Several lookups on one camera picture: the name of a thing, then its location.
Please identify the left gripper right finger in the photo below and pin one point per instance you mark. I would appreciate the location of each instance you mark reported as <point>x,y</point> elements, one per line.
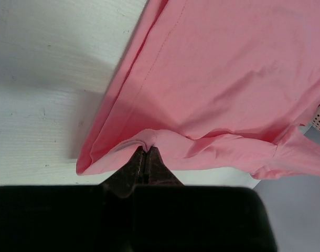
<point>168,216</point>

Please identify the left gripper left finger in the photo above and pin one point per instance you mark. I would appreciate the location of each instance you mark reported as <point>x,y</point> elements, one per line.
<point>71,217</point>

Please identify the pink t shirt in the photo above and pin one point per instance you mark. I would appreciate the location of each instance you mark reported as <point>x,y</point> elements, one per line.
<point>215,84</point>

